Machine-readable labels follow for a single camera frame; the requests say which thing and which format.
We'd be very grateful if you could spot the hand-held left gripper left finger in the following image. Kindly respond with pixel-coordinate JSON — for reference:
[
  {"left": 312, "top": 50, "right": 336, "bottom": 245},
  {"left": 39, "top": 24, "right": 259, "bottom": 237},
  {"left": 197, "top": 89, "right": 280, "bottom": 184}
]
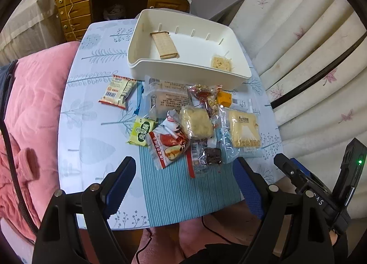
[{"left": 31, "top": 156, "right": 136, "bottom": 264}]

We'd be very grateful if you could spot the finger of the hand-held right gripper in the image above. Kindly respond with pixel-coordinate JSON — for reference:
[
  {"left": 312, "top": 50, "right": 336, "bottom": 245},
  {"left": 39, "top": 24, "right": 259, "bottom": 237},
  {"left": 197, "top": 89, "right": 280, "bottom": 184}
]
[
  {"left": 291, "top": 159, "right": 333, "bottom": 199},
  {"left": 274, "top": 154, "right": 317, "bottom": 196}
]

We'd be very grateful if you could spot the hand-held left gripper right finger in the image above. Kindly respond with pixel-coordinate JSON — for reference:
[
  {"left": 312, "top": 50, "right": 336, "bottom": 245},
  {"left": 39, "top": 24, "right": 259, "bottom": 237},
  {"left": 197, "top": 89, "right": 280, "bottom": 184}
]
[{"left": 233, "top": 157, "right": 336, "bottom": 264}]

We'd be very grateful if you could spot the dark brownie packet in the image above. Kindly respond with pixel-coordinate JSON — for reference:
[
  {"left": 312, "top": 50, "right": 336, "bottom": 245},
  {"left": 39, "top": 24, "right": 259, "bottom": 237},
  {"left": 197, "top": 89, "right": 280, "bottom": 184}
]
[{"left": 189, "top": 138, "right": 222, "bottom": 179}]

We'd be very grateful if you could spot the green snack packet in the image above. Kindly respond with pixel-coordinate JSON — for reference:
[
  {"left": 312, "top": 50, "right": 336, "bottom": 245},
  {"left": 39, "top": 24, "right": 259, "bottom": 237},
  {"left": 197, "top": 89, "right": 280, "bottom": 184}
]
[{"left": 127, "top": 117, "right": 158, "bottom": 147}]

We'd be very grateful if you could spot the yellow toast packet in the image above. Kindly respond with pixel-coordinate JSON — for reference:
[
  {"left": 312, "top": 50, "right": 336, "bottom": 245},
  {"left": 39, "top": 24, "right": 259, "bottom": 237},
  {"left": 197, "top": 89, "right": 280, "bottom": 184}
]
[{"left": 219, "top": 105, "right": 263, "bottom": 164}]

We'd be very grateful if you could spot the red sausage print packet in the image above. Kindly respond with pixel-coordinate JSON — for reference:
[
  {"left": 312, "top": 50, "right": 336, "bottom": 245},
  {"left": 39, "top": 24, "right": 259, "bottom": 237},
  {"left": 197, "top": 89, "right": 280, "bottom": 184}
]
[{"left": 145, "top": 110, "right": 191, "bottom": 170}]

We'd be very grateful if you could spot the yellow square pastry packet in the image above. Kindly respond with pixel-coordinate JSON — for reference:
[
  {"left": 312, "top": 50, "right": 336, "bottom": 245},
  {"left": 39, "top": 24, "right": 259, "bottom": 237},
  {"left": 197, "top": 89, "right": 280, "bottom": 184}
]
[{"left": 179, "top": 104, "right": 215, "bottom": 140}]

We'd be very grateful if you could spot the clear nut date packet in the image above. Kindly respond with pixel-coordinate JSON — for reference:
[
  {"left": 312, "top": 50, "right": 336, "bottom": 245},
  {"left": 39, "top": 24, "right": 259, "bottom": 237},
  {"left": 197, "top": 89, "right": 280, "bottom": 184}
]
[
  {"left": 205, "top": 101, "right": 222, "bottom": 127},
  {"left": 188, "top": 83, "right": 222, "bottom": 105}
]

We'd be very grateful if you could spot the red white striped snack packet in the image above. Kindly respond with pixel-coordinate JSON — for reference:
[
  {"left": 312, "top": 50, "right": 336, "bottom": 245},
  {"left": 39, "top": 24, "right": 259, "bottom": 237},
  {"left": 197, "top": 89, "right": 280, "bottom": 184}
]
[{"left": 98, "top": 74, "right": 138, "bottom": 109}]

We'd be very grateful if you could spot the large clear cake packet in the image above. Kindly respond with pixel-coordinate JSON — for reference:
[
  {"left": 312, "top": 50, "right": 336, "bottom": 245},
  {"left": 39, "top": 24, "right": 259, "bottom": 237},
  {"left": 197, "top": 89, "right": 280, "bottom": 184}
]
[{"left": 142, "top": 75, "right": 195, "bottom": 118}]

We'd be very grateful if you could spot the orange white snack packet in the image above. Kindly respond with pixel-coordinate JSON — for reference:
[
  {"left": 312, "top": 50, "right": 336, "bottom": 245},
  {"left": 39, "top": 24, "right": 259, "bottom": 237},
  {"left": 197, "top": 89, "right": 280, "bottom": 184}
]
[{"left": 216, "top": 91, "right": 254, "bottom": 114}]

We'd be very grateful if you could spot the white plastic bin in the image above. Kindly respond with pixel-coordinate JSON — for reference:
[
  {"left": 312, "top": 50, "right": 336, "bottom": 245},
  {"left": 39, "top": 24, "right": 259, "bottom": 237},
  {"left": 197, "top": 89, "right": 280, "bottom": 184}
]
[{"left": 127, "top": 9, "right": 252, "bottom": 90}]

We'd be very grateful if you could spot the blue tree print tablecloth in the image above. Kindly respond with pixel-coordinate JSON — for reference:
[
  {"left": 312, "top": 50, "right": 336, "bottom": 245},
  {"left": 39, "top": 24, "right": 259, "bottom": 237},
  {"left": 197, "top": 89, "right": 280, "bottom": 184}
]
[{"left": 57, "top": 18, "right": 283, "bottom": 230}]

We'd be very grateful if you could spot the white floral curtain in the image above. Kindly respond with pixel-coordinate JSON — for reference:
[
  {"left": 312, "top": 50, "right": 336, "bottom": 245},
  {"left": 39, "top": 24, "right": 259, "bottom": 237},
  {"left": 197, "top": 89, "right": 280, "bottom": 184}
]
[{"left": 229, "top": 0, "right": 367, "bottom": 221}]

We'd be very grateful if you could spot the pink blanket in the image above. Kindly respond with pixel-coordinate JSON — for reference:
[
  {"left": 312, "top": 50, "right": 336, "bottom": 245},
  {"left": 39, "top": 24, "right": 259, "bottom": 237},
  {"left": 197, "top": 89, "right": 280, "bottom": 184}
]
[{"left": 0, "top": 41, "right": 253, "bottom": 264}]

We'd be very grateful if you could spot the small square cracker packet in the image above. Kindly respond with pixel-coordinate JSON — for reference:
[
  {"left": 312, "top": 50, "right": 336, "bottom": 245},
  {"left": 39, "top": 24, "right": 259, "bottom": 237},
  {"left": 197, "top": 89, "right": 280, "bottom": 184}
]
[{"left": 211, "top": 55, "right": 234, "bottom": 71}]

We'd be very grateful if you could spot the brown cracker packet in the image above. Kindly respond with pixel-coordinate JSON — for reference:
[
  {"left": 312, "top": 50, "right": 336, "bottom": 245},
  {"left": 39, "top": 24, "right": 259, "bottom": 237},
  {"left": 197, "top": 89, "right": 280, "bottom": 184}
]
[{"left": 150, "top": 31, "right": 180, "bottom": 60}]

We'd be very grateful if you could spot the dark blue clothing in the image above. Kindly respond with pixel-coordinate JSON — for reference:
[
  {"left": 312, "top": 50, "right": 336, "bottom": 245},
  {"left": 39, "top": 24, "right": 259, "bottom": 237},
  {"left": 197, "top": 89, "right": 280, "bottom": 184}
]
[{"left": 0, "top": 59, "right": 19, "bottom": 116}]

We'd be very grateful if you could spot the dark bundle under desk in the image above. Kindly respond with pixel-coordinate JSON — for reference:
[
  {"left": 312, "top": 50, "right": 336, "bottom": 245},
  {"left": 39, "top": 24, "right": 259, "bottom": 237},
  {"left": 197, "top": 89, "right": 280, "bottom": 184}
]
[{"left": 103, "top": 3, "right": 127, "bottom": 21}]

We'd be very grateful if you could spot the white lace furniture cover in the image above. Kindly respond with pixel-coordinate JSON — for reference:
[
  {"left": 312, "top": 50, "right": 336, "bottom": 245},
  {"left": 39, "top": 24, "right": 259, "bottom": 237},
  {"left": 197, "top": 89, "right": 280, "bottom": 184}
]
[{"left": 0, "top": 0, "right": 58, "bottom": 64}]

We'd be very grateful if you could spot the thin black cable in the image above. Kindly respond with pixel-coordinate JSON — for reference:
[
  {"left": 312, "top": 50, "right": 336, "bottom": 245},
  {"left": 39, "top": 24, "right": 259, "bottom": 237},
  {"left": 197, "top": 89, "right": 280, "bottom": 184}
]
[{"left": 135, "top": 215, "right": 233, "bottom": 264}]

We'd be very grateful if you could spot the black metal rail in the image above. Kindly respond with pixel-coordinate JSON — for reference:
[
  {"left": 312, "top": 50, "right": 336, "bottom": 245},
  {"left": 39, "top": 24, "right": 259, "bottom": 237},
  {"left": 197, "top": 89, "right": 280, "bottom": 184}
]
[{"left": 271, "top": 32, "right": 367, "bottom": 108}]

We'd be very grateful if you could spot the thick black cable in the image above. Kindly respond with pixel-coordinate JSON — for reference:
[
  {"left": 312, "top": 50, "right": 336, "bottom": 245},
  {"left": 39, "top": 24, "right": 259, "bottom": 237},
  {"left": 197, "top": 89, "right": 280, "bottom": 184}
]
[{"left": 0, "top": 126, "right": 38, "bottom": 233}]

